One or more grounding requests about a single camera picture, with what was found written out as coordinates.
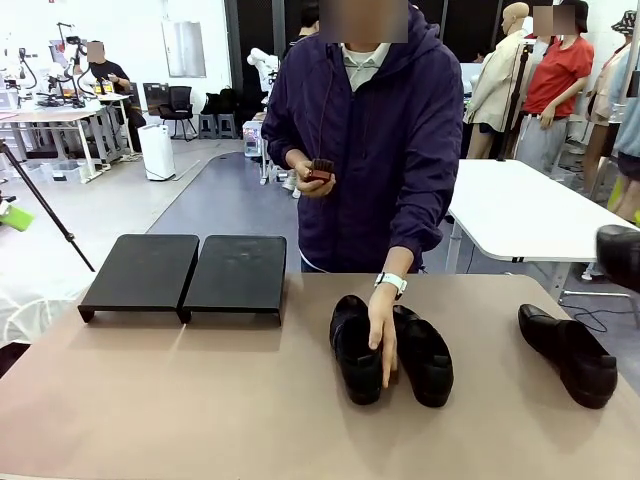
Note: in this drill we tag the red-brown shoe brush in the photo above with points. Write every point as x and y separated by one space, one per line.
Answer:
320 171

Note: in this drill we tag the black leather loafer shoe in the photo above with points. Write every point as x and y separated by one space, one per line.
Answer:
622 257
425 365
350 350
575 360

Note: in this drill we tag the person's right forearm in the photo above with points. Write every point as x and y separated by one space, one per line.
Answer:
277 150

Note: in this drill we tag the person's left forearm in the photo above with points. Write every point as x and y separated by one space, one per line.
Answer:
400 260

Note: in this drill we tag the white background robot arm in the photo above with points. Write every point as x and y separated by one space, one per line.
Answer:
260 59

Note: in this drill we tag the black metal shoe stand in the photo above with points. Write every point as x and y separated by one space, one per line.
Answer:
235 272
140 272

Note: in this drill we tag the black pole stand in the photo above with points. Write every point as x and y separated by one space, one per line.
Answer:
517 90

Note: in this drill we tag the person's right hand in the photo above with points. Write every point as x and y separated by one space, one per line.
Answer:
312 189

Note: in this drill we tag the person's left hand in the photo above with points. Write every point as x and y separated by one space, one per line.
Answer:
385 325

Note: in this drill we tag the clear plastic storage box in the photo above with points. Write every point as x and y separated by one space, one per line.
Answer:
65 172

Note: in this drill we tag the white-legged work desk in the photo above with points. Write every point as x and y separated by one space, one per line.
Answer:
45 116

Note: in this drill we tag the black white desk robot rig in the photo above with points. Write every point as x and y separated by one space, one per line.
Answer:
22 75
75 55

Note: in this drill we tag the white air purifier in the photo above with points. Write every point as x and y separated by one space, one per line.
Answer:
157 155

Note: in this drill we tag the seated person in black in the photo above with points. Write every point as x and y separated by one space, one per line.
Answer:
112 75

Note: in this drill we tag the black square board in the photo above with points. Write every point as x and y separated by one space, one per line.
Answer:
155 97

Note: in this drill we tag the black mesh office chair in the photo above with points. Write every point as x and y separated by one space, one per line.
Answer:
180 100

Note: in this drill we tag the grey plastic stool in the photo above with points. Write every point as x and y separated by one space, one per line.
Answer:
207 125
226 125

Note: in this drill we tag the black backpack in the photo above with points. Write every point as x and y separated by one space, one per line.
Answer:
220 100

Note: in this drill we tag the computer case with coloured lights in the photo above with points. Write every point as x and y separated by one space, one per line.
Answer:
252 137

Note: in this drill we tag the person in purple jacket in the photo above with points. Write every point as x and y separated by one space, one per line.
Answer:
380 150

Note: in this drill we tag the white wrist watch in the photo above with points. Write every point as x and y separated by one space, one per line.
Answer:
392 284

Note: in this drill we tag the mannequin in beige jacket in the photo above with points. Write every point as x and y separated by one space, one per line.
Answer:
495 75

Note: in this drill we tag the mannequin in red shirt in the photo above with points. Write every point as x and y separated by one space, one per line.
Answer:
557 75

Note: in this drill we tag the mannequin with bucket hat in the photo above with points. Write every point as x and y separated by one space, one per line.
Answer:
607 85

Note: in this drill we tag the white wall cabinet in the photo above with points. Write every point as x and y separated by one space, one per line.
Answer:
184 50

